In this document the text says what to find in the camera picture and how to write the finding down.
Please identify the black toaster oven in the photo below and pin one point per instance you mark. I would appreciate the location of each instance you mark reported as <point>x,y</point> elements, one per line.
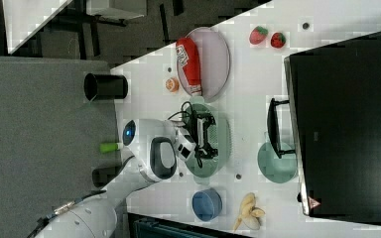
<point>334,96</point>

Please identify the black cylinder container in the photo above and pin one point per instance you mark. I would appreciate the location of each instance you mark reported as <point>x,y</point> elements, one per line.
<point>105,87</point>

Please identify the red plush ketchup bottle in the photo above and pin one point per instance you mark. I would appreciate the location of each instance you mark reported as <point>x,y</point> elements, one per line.
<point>188,59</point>

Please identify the green oval strainer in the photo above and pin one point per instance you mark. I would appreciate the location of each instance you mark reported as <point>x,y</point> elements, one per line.
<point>218,136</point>

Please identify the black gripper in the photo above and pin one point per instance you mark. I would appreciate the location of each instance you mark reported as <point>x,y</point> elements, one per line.
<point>203,148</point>

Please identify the light red plush strawberry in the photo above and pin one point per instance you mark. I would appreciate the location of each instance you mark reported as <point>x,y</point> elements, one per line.
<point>258,35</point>

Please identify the grey round plate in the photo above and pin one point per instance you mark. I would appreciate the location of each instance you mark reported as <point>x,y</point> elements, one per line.
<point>214,62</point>

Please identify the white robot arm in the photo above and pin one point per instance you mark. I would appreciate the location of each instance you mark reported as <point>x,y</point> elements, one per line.
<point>156,147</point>

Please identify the blue cup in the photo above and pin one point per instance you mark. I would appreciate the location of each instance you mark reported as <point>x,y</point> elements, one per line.
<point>206,204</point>

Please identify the black cylinder cup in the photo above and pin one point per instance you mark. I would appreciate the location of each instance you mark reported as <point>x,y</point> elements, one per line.
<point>102,176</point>

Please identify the plush peeled banana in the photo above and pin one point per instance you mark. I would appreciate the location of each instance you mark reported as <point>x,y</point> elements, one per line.
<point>249,213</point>

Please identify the bright green object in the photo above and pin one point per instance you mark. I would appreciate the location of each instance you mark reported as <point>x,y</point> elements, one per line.
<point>110,147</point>

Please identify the orange slice toy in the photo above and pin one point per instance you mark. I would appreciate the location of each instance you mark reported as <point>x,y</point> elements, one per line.
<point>172,84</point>

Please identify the dark red plush strawberry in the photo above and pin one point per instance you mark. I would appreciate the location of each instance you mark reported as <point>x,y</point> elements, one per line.
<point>278,40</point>

